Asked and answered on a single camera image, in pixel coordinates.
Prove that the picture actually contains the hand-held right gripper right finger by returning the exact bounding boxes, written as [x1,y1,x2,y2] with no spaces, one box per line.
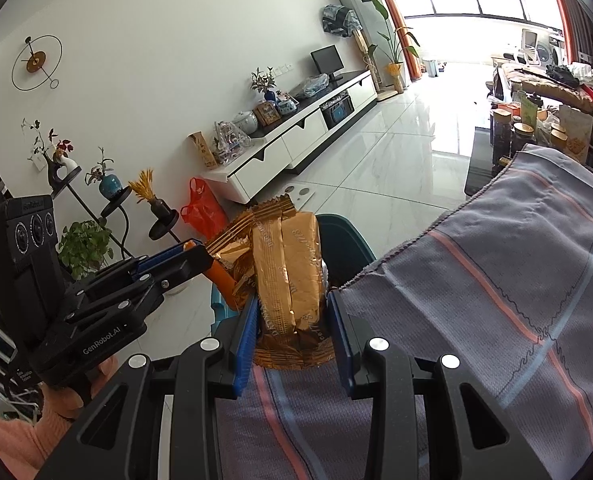
[326,291,552,480]

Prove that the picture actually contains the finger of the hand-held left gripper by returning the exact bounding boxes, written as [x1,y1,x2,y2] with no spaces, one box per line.
[89,241,200,286]
[64,247,213,328]

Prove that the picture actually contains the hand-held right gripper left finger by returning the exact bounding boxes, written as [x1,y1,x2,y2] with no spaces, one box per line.
[36,294,261,480]

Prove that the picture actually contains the gold wrapper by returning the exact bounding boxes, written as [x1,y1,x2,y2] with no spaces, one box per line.
[204,195,297,311]

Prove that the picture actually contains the gold snack package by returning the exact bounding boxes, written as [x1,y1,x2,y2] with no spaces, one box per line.
[250,207,334,372]

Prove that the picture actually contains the person's left forearm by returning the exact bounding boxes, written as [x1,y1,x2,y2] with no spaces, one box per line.
[0,407,74,480]

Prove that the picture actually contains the person's left hand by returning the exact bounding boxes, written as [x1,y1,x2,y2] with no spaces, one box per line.
[40,355,120,423]

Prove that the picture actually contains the black vase yellow wheat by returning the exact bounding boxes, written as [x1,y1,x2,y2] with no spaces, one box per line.
[128,169,174,218]

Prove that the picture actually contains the leafy green potted plant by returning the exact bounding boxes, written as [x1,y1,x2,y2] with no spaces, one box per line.
[56,217,114,281]

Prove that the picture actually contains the orange plastic bag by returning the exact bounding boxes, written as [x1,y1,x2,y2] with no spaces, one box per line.
[180,176,230,241]

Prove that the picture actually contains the black plant stand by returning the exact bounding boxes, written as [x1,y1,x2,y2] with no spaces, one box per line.
[49,167,180,261]

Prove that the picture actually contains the blue vase with plant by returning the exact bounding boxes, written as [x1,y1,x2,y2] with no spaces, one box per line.
[85,147,124,200]

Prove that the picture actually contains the yellow box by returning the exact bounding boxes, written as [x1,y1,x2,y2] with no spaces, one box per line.
[187,131,217,170]

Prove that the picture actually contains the white vase red flowers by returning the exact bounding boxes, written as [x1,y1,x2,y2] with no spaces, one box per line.
[21,119,82,183]

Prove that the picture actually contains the glass ornament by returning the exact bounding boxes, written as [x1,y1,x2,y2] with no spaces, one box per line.
[212,121,252,165]

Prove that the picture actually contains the white foam tray with holes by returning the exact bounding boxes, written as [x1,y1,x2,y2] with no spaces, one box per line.
[286,186,314,211]

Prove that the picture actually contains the checkered grey blanket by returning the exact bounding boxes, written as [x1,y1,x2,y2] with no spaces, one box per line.
[216,144,593,480]

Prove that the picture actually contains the white TV cabinet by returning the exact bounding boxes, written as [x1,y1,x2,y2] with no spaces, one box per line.
[200,70,379,206]

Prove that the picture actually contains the vase with green branches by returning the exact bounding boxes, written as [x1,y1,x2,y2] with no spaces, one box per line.
[250,66,277,103]

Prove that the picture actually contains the glass coffee table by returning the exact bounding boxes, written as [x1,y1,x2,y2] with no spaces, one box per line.
[463,105,593,198]

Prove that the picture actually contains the clear plastic bag bundle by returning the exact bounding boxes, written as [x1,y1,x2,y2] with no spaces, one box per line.
[294,74,329,101]

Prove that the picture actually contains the black monitor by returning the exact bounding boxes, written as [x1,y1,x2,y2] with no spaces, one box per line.
[310,45,344,82]

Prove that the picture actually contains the group of glass jars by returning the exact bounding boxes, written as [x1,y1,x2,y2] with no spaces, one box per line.
[491,109,569,161]

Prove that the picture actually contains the covered standing fan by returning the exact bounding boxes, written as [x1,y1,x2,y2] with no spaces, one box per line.
[322,4,372,71]

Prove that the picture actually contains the green bottle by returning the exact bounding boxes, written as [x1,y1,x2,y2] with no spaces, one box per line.
[519,95,542,126]

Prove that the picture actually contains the tall leafy plant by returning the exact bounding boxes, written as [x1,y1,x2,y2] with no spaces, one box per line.
[363,0,421,93]

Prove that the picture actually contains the brown paper bag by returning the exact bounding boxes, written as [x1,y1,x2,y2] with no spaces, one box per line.
[559,105,593,163]

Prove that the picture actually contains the brown ottoman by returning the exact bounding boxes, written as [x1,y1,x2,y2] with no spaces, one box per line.
[506,65,593,111]

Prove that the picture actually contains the black clothes pile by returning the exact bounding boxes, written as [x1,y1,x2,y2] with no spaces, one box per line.
[546,62,584,86]

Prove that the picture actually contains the white office chair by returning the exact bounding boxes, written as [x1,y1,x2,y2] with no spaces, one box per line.
[519,30,544,66]

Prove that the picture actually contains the wooden picture frame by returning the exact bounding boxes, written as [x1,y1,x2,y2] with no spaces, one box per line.
[253,101,281,128]

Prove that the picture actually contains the round wall clock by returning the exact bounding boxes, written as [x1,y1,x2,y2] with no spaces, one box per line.
[11,36,63,92]

